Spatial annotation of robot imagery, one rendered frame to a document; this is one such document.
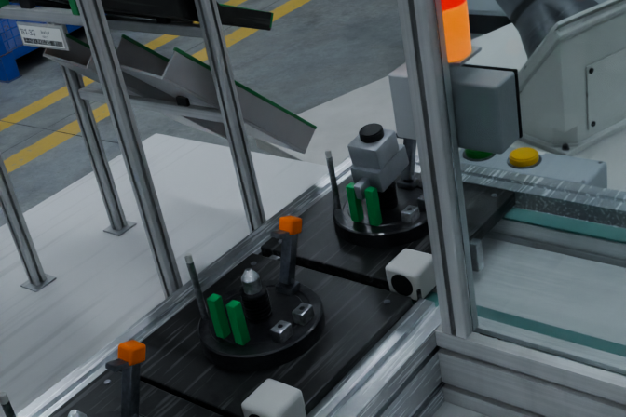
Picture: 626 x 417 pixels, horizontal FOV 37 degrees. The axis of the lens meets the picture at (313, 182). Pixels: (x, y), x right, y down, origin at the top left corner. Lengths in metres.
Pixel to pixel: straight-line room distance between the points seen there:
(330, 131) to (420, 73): 0.88
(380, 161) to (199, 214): 0.50
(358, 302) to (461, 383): 0.14
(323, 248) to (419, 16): 0.42
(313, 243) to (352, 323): 0.18
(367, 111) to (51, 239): 0.63
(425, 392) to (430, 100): 0.34
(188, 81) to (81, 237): 0.46
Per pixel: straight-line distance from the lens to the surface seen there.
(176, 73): 1.21
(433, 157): 0.91
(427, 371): 1.03
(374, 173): 1.14
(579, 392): 0.98
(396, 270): 1.07
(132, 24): 1.31
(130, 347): 0.91
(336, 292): 1.09
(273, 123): 1.33
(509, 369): 1.01
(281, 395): 0.93
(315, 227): 1.22
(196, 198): 1.61
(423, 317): 1.05
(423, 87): 0.88
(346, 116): 1.79
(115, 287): 1.42
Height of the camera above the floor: 1.58
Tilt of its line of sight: 27 degrees down
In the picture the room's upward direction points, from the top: 11 degrees counter-clockwise
